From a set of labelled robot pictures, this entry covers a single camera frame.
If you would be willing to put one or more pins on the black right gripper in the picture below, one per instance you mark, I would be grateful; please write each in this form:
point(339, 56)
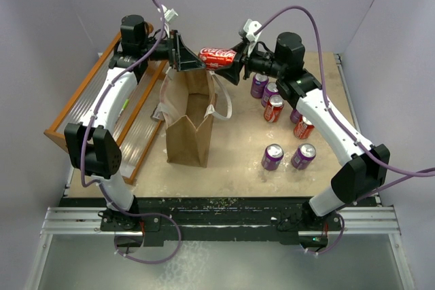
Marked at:
point(232, 73)

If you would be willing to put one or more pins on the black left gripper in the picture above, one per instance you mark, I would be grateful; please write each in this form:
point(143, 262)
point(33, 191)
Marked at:
point(186, 59)

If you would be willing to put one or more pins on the red cola can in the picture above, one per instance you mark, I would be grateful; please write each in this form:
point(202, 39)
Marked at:
point(303, 128)
point(215, 58)
point(273, 108)

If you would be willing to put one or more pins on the brown canvas tote bag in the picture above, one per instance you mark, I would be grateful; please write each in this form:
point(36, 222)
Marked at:
point(189, 103)

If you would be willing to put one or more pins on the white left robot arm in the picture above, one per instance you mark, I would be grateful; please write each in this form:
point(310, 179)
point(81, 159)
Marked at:
point(91, 146)

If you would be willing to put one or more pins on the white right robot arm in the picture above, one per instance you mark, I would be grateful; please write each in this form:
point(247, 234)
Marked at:
point(362, 163)

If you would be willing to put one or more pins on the purple soda can far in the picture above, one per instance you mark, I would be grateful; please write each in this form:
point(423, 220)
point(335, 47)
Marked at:
point(258, 85)

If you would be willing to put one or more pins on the purple soda can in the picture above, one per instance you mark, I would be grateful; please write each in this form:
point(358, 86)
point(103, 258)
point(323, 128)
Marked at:
point(269, 90)
point(272, 157)
point(303, 156)
point(258, 85)
point(295, 116)

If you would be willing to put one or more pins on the small brown packet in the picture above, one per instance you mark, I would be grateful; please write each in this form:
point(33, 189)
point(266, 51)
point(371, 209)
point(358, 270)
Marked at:
point(157, 114)

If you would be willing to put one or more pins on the green marker pen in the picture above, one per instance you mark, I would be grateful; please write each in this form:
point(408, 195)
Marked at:
point(125, 105)

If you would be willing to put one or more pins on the purple soda can front left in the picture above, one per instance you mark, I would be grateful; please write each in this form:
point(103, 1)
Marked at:
point(272, 157)

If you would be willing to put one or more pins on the purple soda can front right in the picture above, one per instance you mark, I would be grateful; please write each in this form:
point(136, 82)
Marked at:
point(303, 156)

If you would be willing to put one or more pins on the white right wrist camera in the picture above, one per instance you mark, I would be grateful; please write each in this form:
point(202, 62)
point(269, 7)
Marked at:
point(250, 35)

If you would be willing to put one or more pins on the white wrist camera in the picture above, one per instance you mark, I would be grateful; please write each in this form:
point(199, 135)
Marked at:
point(169, 16)
point(250, 35)

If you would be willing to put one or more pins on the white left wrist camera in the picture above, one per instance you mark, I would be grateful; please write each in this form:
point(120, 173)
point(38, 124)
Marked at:
point(169, 16)

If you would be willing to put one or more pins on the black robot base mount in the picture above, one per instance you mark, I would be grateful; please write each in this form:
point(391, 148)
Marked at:
point(248, 219)

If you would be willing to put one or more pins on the aluminium front rail frame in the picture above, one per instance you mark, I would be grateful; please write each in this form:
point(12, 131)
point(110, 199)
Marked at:
point(366, 253)

